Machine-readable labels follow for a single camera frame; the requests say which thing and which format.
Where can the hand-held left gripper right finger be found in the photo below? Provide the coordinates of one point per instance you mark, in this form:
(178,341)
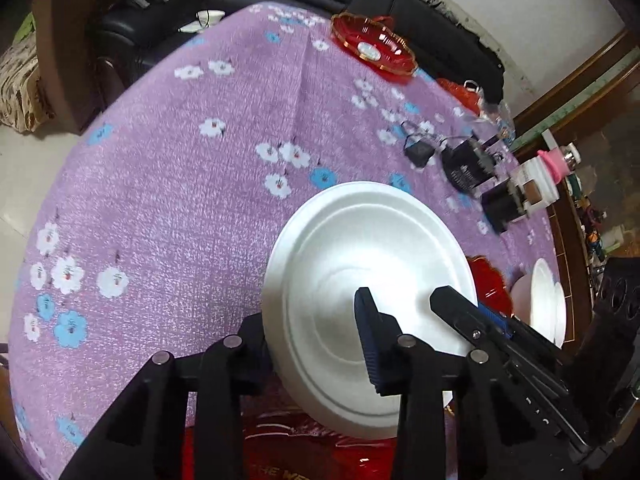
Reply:
(372,345)

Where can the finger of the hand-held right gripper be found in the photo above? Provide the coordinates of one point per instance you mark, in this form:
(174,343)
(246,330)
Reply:
(457,310)

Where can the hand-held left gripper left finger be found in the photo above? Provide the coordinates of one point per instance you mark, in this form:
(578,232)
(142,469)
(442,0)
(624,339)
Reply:
(250,355)

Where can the large white plate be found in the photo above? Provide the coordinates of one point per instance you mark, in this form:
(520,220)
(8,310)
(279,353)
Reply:
(345,270)

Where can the small red plate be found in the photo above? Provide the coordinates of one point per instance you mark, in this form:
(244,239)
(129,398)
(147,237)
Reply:
(487,285)

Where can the small white plate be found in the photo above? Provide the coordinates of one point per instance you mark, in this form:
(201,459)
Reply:
(547,305)

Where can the black motor with tan wheel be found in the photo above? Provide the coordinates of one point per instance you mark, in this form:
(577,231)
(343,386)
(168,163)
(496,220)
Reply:
(502,207)

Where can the black electric motor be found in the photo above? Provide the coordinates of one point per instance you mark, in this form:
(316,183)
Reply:
(465,167)

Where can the white plastic jar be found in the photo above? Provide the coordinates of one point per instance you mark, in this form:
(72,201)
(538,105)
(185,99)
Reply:
(535,185)

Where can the purple floral tablecloth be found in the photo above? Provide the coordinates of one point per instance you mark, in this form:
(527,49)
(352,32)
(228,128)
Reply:
(190,210)

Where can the small black power adapter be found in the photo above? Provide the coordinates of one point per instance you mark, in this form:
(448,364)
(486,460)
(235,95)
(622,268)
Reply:
(417,152)

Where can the bottle with pink knit sleeve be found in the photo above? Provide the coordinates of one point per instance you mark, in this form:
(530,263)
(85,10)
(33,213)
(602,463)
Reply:
(557,160)

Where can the clear plastic bag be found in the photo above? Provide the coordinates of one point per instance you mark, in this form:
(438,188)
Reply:
(492,117)

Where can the red plastic bag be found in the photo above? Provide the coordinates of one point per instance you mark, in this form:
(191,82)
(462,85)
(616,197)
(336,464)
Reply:
(457,92)

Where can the wooden cabinet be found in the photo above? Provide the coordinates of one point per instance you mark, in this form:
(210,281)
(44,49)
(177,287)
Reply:
(595,110)

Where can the red glass fruit plate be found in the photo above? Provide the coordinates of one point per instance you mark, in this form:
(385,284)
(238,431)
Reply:
(372,42)

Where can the white teacup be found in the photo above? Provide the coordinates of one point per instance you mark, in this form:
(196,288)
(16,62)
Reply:
(210,16)

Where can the floral patterned cushion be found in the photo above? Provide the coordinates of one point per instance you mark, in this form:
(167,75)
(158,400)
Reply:
(20,90)

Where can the brown armchair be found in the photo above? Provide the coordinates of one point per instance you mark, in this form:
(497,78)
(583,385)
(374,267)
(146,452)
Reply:
(60,35)

